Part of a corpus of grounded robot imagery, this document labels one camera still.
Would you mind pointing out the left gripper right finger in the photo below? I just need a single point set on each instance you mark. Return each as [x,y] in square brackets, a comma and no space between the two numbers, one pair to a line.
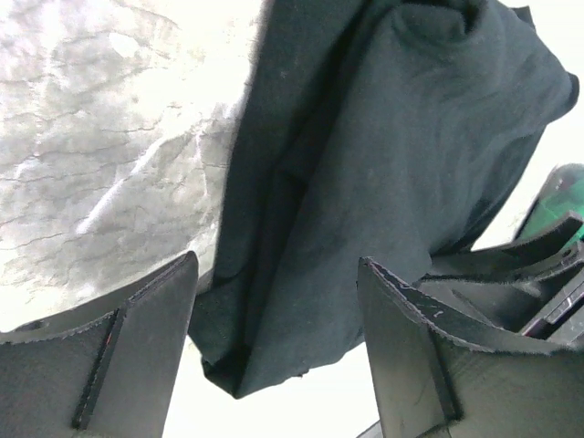
[440,373]

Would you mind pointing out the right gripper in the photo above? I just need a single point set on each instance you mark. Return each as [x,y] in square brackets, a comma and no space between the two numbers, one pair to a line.
[472,333]

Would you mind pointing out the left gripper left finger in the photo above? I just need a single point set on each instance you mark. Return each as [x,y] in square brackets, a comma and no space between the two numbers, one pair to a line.
[106,368]

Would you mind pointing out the black t-shirt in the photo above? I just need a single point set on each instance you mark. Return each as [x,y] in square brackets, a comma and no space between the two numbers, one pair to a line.
[390,129]

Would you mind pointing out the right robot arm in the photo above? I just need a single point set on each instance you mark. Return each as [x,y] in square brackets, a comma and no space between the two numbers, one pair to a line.
[552,205]

